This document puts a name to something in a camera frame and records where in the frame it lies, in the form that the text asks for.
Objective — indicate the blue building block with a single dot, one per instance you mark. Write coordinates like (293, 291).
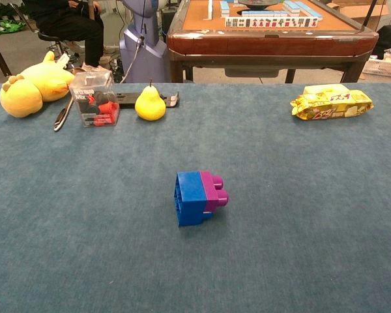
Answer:
(190, 192)

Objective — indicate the purple building block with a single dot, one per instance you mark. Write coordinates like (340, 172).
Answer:
(211, 195)

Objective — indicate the blue purple robot base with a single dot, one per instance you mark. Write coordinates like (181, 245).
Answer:
(143, 58)

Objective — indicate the yellow toy pear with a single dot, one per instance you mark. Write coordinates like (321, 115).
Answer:
(150, 104)

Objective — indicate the blue felt table cover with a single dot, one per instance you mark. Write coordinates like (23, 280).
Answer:
(280, 228)

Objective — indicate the clear plastic box, red contents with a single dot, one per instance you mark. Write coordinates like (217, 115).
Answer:
(91, 107)

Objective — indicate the brown mahjong table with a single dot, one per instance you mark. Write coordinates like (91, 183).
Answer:
(267, 42)

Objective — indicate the yellow snack packet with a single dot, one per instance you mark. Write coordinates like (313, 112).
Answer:
(332, 106)

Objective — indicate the white faced mahjong tile row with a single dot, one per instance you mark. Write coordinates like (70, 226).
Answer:
(270, 22)

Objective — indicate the black round dice dome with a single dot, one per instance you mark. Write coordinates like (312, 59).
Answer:
(259, 3)

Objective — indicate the yellow plush toy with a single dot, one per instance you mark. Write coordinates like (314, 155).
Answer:
(36, 84)

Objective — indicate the seated person in black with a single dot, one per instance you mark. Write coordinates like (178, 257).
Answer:
(71, 29)

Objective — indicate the black stool with chrome legs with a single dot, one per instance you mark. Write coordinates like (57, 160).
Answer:
(49, 36)

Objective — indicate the white plastic basket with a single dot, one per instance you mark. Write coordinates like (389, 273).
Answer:
(384, 68)

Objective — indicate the cardboard box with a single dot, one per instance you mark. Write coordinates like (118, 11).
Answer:
(355, 13)

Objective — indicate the black tripod stand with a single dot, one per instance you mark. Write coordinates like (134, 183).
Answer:
(369, 14)

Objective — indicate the green crumpled material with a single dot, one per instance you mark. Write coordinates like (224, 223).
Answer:
(6, 26)

